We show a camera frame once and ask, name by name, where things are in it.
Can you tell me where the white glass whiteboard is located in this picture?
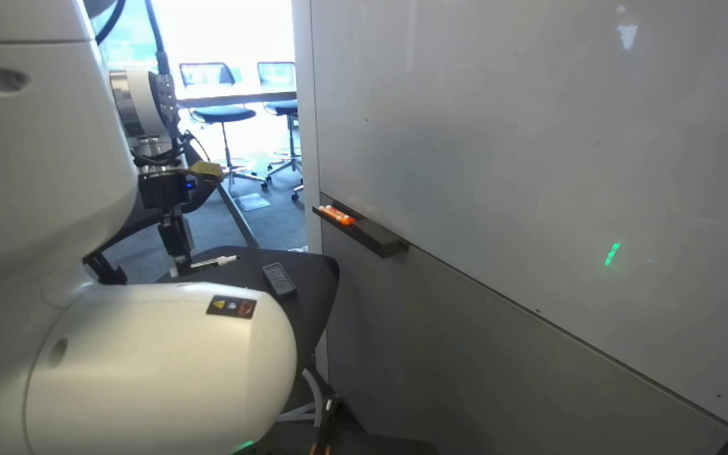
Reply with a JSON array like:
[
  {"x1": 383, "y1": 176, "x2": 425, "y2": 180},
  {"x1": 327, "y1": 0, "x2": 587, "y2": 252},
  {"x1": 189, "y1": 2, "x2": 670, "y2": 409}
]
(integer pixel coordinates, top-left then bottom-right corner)
[{"x1": 296, "y1": 0, "x2": 728, "y2": 455}]

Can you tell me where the dark felt eraser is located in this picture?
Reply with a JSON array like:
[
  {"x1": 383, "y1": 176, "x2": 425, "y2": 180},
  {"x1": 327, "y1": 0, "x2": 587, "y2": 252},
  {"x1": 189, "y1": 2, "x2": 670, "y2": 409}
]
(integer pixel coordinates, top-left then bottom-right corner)
[{"x1": 262, "y1": 262, "x2": 296, "y2": 296}]

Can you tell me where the dark whiteboard tray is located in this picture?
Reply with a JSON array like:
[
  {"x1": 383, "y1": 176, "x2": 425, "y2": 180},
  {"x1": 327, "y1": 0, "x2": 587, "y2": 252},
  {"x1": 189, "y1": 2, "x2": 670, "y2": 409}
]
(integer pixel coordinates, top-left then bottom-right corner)
[{"x1": 313, "y1": 203, "x2": 409, "y2": 258}]

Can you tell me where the black office chair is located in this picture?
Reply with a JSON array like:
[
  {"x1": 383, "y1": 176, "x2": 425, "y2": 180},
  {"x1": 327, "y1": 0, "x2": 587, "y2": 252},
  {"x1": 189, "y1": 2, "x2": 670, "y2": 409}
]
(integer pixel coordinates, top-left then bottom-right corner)
[{"x1": 83, "y1": 148, "x2": 341, "y2": 425}]

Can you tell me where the blue stool left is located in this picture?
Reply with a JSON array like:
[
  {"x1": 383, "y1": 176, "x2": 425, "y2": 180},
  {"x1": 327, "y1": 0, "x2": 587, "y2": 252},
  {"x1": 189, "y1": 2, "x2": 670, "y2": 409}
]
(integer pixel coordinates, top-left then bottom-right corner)
[{"x1": 176, "y1": 60, "x2": 262, "y2": 185}]

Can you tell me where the blue stool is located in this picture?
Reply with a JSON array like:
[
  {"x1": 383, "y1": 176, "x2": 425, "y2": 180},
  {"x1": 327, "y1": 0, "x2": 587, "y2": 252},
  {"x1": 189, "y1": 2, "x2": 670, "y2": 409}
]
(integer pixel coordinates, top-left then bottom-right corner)
[
  {"x1": 256, "y1": 57, "x2": 306, "y2": 205},
  {"x1": 176, "y1": 60, "x2": 262, "y2": 185}
]

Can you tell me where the blue stool right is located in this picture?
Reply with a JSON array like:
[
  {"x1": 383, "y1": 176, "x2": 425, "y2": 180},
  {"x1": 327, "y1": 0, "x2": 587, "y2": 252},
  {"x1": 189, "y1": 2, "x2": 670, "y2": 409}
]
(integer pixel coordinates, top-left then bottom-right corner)
[{"x1": 256, "y1": 57, "x2": 306, "y2": 205}]

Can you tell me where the white marker pen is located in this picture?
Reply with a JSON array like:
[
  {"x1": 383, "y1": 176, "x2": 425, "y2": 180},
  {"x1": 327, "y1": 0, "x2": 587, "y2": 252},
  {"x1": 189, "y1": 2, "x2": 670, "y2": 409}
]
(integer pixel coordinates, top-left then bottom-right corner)
[{"x1": 186, "y1": 256, "x2": 238, "y2": 271}]

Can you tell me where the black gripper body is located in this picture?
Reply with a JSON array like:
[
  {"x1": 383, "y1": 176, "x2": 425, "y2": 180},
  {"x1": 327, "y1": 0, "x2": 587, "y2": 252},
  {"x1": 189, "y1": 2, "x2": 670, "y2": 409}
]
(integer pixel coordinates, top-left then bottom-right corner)
[{"x1": 138, "y1": 175, "x2": 193, "y2": 258}]

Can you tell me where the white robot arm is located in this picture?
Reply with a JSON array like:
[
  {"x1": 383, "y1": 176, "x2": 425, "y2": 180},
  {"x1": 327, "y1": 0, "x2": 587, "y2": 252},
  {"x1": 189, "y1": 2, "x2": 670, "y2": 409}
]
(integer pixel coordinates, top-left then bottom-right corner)
[{"x1": 0, "y1": 0, "x2": 296, "y2": 455}]

